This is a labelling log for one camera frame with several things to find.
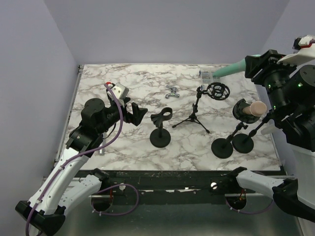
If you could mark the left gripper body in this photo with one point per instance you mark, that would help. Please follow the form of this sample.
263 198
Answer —
124 110

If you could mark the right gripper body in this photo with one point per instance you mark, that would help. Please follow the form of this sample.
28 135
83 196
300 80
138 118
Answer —
274 75

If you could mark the teal microphone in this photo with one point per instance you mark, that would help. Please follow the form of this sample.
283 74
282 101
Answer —
237 67

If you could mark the black round-base mic stand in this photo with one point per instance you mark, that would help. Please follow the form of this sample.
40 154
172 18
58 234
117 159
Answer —
160 137

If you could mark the pink microphone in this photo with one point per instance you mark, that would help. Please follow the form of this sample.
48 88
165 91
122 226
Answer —
256 109

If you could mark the grey mesh microphone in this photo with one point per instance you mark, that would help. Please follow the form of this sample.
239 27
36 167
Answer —
102 150

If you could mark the black tripod shock-mount stand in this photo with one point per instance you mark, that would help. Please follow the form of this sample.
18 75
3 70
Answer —
216 91

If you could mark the black stand of pink microphone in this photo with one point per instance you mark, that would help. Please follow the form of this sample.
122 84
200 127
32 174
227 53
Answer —
222 147

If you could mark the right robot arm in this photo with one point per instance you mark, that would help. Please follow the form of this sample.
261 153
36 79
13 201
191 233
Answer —
290 84

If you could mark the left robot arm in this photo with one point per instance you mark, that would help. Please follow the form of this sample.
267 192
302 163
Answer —
47 209

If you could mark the white microphone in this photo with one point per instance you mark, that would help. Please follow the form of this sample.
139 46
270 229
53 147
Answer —
268 129

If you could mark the black stand of white microphone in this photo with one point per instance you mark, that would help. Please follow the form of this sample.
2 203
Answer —
243 143

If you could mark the chrome faucet tap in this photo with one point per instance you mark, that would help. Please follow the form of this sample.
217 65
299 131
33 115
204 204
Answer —
173 92

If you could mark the clear plastic screw box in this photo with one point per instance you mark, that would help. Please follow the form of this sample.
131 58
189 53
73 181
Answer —
206 78

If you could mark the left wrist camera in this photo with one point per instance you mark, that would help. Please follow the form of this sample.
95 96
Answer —
119 90

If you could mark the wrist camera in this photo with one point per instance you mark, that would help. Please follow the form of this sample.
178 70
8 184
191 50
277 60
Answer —
119 90
304 51

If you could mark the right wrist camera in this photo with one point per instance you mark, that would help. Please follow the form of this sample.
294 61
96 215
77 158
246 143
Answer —
304 51

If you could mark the aluminium frame rail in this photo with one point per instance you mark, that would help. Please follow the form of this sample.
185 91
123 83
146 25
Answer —
30 230

